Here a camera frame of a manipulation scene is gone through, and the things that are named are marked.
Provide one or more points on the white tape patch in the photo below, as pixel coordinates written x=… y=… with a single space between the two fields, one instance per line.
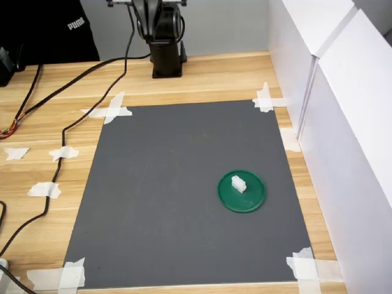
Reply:
x=65 y=153
x=114 y=110
x=15 y=153
x=289 y=141
x=265 y=102
x=43 y=190
x=70 y=275
x=306 y=269

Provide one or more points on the small white plastic terminal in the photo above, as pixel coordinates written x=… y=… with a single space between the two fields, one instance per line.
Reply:
x=239 y=183

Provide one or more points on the black device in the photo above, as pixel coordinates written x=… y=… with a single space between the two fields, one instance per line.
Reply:
x=6 y=67

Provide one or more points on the person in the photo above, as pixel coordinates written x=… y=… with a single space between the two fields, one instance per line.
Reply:
x=46 y=30

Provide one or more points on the white partition panel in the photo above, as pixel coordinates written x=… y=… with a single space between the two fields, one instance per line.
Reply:
x=291 y=61
x=352 y=153

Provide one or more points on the dark grey mat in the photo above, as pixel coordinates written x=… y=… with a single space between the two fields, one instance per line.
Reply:
x=168 y=183

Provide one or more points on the round green lid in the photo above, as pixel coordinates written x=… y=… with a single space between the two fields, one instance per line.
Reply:
x=245 y=202

